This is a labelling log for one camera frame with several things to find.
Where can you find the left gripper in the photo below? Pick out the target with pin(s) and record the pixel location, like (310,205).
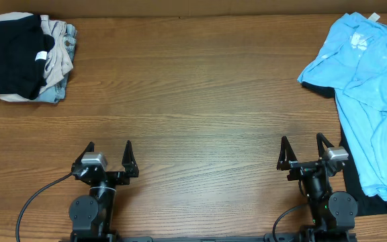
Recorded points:
(109,175)

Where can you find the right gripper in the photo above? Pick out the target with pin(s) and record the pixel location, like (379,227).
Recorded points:
(308,167)

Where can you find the light blue t-shirt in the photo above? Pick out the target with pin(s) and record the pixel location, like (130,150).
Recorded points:
(351,67)

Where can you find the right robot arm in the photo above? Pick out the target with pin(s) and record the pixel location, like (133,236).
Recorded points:
(333,213)

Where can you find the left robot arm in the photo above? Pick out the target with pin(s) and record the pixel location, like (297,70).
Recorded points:
(91,214)

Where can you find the black shirt on right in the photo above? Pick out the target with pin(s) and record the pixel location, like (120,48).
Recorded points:
(358,188)

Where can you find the folded black garment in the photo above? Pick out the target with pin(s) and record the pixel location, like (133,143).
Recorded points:
(23,53)

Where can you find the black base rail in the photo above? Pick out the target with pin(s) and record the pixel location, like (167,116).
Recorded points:
(268,237)

